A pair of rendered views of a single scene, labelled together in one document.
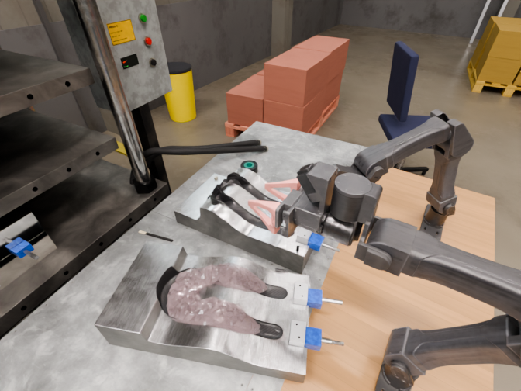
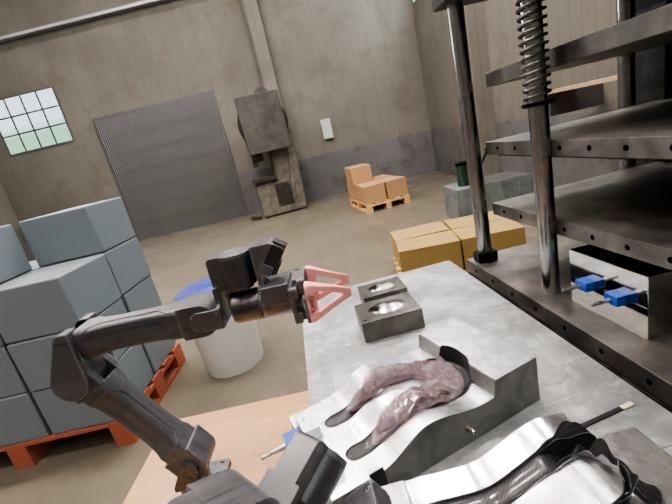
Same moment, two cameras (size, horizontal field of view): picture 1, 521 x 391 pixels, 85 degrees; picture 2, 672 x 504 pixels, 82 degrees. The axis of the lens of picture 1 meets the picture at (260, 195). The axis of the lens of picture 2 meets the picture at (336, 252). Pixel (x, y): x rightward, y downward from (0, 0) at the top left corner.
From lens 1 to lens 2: 1.04 m
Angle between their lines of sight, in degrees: 117
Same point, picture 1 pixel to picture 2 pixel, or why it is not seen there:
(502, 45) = not seen: outside the picture
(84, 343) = not seen: hidden behind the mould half
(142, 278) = (475, 343)
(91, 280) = (552, 351)
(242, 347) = (348, 388)
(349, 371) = (255, 473)
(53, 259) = (623, 337)
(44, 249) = (636, 325)
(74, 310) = (517, 339)
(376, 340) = not seen: outside the picture
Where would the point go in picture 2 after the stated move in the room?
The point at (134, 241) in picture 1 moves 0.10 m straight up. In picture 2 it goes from (606, 393) to (605, 353)
